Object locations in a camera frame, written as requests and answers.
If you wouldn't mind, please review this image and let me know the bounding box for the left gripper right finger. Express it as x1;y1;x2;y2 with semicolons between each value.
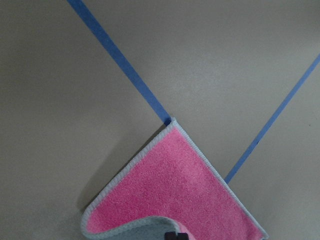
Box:
177;232;189;240

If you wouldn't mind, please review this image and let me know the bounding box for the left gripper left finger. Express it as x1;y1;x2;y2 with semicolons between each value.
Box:
164;232;177;240

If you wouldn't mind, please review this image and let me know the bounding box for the pink and grey towel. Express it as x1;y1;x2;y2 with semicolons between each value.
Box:
80;119;269;240

